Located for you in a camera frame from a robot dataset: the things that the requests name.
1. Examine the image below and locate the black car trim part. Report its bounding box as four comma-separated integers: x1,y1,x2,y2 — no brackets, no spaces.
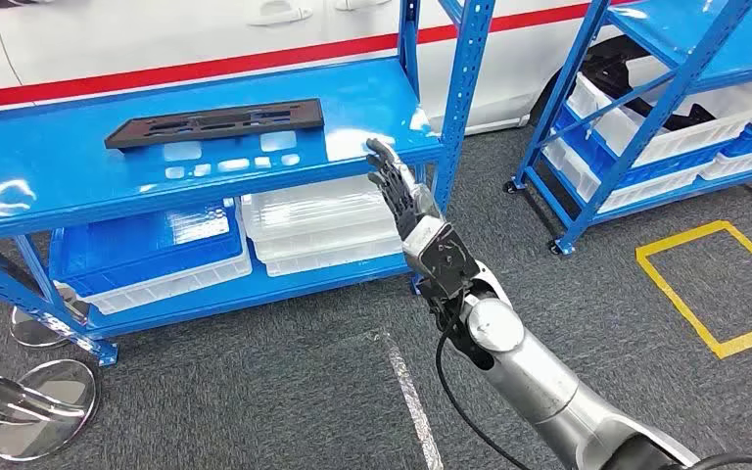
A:
582,53,718,132

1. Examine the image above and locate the translucent plastic bin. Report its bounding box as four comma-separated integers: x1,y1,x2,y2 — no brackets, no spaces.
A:
249,220,404,262
239,174,398,243
261,236,411,279

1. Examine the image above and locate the blue steel shelf rack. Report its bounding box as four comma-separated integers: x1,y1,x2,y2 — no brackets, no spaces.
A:
0,0,497,368
504,0,752,257

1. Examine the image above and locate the chrome stand with round base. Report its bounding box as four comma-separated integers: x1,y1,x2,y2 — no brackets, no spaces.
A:
0,358,100,463
9,282,92,350

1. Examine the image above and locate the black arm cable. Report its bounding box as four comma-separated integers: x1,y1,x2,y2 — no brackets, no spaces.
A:
434,309,752,470

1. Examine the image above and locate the black plastic panel part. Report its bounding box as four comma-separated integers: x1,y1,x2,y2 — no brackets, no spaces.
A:
104,98,325,152

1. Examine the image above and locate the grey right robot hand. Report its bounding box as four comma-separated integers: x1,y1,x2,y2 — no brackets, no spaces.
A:
365,137,446,241

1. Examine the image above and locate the white car with red stripe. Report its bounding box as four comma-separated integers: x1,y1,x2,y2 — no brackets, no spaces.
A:
0,0,643,137

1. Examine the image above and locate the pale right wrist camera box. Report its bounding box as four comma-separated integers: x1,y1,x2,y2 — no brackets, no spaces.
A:
401,215,483,301

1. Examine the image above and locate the silver floor tape strip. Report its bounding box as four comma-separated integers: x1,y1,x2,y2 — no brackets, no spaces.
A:
375,330,446,470

